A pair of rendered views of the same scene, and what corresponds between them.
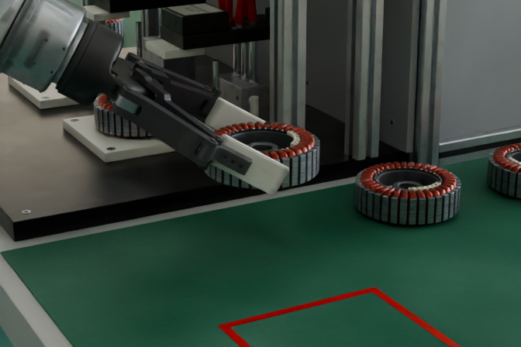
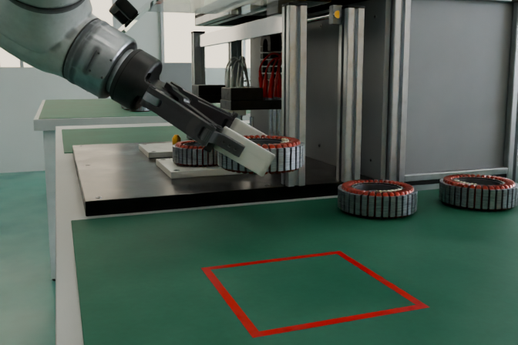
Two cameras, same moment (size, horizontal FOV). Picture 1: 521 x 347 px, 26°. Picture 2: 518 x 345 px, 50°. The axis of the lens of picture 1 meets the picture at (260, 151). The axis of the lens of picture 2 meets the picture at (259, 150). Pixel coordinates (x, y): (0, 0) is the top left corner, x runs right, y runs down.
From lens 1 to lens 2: 43 cm
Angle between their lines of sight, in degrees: 13
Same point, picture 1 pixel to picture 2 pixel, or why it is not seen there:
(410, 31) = (382, 92)
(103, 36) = (143, 56)
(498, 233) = (445, 225)
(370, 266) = (339, 239)
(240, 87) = not seen: hidden behind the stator
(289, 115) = not seen: hidden behind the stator
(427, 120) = (395, 156)
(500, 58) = (449, 119)
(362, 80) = (347, 124)
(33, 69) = (89, 75)
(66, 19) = (115, 41)
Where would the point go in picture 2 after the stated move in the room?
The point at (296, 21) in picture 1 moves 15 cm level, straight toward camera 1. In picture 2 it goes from (299, 77) to (287, 78)
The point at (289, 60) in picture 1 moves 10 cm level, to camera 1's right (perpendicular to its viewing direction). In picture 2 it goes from (294, 103) to (359, 104)
